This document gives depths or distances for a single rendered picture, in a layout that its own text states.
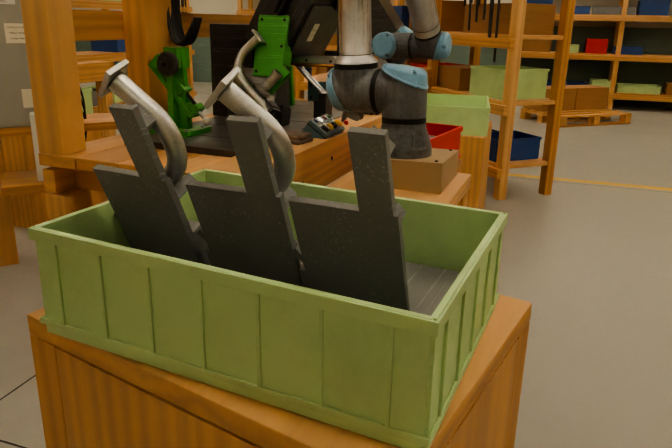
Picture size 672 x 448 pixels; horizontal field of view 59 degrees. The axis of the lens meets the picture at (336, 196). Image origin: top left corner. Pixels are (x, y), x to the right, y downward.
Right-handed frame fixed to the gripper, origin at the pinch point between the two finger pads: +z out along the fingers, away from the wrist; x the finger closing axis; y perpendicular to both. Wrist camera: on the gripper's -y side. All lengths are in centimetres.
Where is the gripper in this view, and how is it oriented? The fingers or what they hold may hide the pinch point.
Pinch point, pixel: (342, 116)
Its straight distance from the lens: 197.2
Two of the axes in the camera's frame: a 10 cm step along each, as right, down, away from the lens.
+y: 7.5, 6.5, -1.3
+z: -5.5, 7.1, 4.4
